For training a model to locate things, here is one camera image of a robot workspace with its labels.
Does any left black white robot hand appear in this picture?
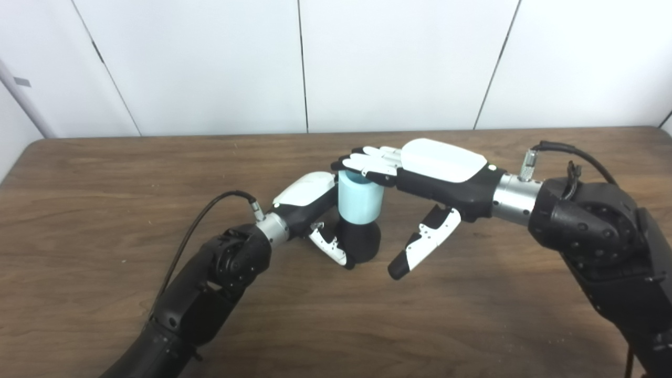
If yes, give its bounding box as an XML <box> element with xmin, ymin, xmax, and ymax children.
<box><xmin>270</xmin><ymin>171</ymin><xmax>350</xmax><ymax>269</ymax></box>

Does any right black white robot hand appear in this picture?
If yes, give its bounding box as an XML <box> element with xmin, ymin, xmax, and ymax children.
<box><xmin>331</xmin><ymin>138</ymin><xmax>507</xmax><ymax>280</ymax></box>

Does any light blue cylinder cup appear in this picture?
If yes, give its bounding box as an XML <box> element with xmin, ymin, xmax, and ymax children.
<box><xmin>337</xmin><ymin>169</ymin><xmax>385</xmax><ymax>225</ymax></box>

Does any black flared nozzle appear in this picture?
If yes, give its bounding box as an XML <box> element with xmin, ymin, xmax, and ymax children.
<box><xmin>333</xmin><ymin>218</ymin><xmax>382</xmax><ymax>266</ymax></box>

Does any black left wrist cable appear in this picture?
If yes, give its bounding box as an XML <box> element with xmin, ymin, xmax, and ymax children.
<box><xmin>149</xmin><ymin>190</ymin><xmax>266</xmax><ymax>318</ymax></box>

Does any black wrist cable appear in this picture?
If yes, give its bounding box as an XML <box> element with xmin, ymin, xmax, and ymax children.
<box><xmin>149</xmin><ymin>190</ymin><xmax>266</xmax><ymax>318</ymax></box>
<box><xmin>519</xmin><ymin>140</ymin><xmax>634</xmax><ymax>378</ymax></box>

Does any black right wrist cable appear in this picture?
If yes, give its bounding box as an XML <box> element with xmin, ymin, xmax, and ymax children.
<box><xmin>519</xmin><ymin>140</ymin><xmax>634</xmax><ymax>378</ymax></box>

